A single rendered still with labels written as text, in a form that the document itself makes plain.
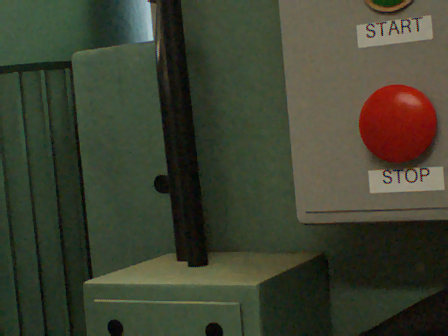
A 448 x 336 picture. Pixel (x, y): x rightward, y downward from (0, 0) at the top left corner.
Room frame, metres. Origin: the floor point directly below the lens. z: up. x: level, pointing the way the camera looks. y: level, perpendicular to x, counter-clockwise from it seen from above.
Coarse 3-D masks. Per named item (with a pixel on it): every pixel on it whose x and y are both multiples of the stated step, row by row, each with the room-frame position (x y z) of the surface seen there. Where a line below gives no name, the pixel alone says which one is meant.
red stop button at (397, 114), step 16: (384, 96) 0.34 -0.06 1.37; (400, 96) 0.33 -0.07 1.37; (416, 96) 0.33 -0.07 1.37; (368, 112) 0.34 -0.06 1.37; (384, 112) 0.34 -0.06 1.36; (400, 112) 0.33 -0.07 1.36; (416, 112) 0.33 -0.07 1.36; (432, 112) 0.33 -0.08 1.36; (368, 128) 0.34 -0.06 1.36; (384, 128) 0.34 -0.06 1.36; (400, 128) 0.33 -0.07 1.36; (416, 128) 0.33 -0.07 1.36; (432, 128) 0.33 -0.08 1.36; (368, 144) 0.34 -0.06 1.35; (384, 144) 0.34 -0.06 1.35; (400, 144) 0.33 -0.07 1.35; (416, 144) 0.33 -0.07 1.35; (400, 160) 0.34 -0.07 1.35
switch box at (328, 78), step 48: (288, 0) 0.37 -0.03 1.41; (336, 0) 0.36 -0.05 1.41; (432, 0) 0.34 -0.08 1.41; (288, 48) 0.37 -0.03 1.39; (336, 48) 0.36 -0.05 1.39; (384, 48) 0.35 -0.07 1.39; (432, 48) 0.34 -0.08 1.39; (288, 96) 0.37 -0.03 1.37; (336, 96) 0.36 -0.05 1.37; (432, 96) 0.34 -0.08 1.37; (336, 144) 0.36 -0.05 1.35; (432, 144) 0.34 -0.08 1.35; (336, 192) 0.36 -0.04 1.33; (432, 192) 0.34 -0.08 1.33
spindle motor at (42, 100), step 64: (0, 0) 0.56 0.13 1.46; (64, 0) 0.57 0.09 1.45; (128, 0) 0.60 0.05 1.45; (0, 64) 0.56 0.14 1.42; (64, 64) 0.57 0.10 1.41; (0, 128) 0.56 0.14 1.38; (64, 128) 0.57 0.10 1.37; (0, 192) 0.56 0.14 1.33; (64, 192) 0.57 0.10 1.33; (0, 256) 0.57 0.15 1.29; (64, 256) 0.57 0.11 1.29; (0, 320) 0.57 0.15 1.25; (64, 320) 0.56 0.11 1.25
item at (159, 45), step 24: (168, 0) 0.42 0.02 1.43; (168, 24) 0.42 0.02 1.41; (168, 48) 0.42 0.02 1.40; (168, 72) 0.42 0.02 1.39; (168, 96) 0.44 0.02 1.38; (168, 120) 0.44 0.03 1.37; (192, 120) 0.42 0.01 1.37; (168, 144) 0.44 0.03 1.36; (192, 144) 0.42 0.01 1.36; (168, 168) 0.44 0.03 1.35; (192, 168) 0.41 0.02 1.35; (192, 192) 0.41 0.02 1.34; (192, 216) 0.41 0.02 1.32; (192, 240) 0.41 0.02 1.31; (192, 264) 0.41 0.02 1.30
